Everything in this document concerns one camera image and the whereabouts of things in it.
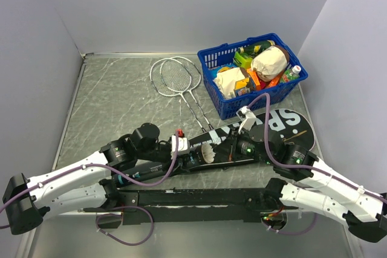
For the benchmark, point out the white badminton racket left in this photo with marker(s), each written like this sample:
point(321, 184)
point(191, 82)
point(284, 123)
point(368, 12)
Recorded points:
point(157, 83)

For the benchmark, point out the green plastic bottle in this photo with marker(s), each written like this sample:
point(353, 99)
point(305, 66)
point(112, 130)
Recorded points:
point(290, 74)

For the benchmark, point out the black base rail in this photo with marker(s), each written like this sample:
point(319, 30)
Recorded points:
point(198, 205)

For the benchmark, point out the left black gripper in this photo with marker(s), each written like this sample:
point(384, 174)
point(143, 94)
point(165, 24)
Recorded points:
point(170, 157)

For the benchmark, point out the orange snack box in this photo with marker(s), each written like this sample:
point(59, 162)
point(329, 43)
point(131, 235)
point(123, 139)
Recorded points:
point(259, 84)

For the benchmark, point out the black racket bag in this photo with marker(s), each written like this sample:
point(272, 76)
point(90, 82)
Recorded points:
point(285, 127)

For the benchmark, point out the white shuttlecock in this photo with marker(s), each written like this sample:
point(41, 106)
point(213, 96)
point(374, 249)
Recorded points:
point(208, 153)

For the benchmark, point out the black shuttlecock tube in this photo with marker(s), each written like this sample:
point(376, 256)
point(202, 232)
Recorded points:
point(149, 170)

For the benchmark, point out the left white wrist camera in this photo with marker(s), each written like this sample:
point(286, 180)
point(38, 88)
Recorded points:
point(179, 144)

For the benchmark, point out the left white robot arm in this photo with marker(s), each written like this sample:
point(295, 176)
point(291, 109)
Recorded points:
point(87, 183)

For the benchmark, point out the beige paper bag roll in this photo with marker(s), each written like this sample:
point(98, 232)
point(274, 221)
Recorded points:
point(270, 62)

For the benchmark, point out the dark green bottle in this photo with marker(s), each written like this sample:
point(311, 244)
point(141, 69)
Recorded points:
point(256, 48)

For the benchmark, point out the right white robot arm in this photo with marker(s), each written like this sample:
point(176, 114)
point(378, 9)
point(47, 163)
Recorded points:
point(308, 183)

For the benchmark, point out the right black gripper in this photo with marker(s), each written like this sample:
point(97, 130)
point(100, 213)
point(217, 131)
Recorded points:
point(236, 139)

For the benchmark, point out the yellow blue snack box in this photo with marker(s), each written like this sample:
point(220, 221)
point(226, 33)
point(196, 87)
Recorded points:
point(242, 87)

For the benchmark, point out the blue plastic basket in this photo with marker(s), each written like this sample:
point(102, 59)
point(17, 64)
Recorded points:
point(222, 55)

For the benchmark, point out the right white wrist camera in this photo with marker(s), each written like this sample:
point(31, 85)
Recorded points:
point(247, 117)

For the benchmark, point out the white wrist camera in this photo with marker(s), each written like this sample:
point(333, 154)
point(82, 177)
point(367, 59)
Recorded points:
point(247, 117)
point(179, 144)

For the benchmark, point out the green snack box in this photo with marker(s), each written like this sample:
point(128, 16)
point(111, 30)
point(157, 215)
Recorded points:
point(242, 60)

